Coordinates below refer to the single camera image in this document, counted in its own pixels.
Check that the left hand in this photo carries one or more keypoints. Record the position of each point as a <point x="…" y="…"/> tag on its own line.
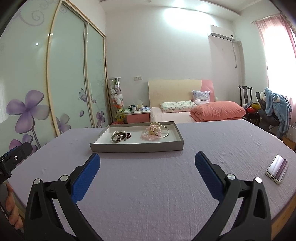
<point x="14" y="218"/>

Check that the blue plush garment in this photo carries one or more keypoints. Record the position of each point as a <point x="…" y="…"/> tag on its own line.
<point x="279" y="105"/>

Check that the grey metal cuff bangle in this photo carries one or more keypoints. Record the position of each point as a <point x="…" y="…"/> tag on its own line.
<point x="118" y="137"/>

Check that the floral white pillow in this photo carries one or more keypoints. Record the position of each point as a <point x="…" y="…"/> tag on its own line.
<point x="177" y="106"/>

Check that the dark wooden chair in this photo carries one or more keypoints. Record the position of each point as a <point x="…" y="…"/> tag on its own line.
<point x="245" y="96"/>

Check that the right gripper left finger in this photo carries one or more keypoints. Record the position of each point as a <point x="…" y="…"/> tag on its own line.
<point x="41" y="219"/>

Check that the thin silver bangle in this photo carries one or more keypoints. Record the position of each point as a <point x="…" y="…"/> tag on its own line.
<point x="164" y="131"/>

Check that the pink curtain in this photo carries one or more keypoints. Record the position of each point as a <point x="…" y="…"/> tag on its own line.
<point x="279" y="50"/>

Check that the clear tube of plush toys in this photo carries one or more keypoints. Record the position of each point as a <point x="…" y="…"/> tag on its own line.
<point x="116" y="99"/>

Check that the smartphone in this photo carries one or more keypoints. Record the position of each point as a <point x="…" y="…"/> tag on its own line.
<point x="277" y="169"/>

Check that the lilac patterned pillow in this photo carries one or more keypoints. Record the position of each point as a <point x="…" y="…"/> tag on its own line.
<point x="203" y="96"/>

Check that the coral folded duvet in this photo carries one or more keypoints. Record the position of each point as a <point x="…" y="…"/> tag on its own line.
<point x="217" y="111"/>

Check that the lilac bed sheet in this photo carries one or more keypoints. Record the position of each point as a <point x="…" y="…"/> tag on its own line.
<point x="161" y="196"/>

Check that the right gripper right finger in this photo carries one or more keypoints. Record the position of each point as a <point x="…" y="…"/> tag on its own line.
<point x="253" y="221"/>

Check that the grey cardboard tray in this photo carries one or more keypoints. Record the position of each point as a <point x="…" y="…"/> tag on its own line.
<point x="137" y="143"/>

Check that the white air conditioner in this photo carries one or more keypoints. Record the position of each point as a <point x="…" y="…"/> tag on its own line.
<point x="221" y="33"/>

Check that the pink nightstand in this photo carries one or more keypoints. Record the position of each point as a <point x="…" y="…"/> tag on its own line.
<point x="138" y="117"/>

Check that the wall socket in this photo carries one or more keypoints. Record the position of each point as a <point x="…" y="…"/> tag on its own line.
<point x="138" y="78"/>

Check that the white mug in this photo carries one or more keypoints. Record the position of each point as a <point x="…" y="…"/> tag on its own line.
<point x="133" y="108"/>

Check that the beige pink headboard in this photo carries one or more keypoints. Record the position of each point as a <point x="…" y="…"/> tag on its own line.
<point x="177" y="90"/>

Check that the floral sliding wardrobe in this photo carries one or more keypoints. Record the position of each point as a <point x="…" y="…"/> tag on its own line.
<point x="53" y="72"/>

